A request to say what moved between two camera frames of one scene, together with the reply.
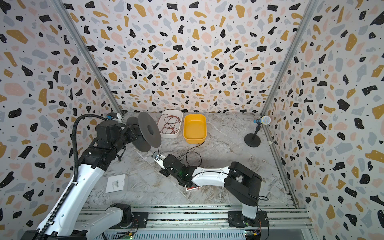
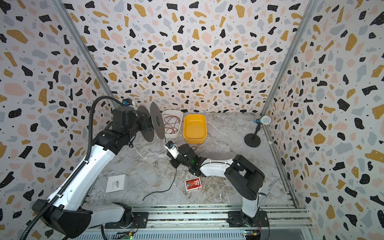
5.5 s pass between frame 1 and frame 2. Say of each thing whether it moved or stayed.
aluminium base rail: stayed
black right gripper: moved
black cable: moved
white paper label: stayed
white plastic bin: stayed
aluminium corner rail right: stayed
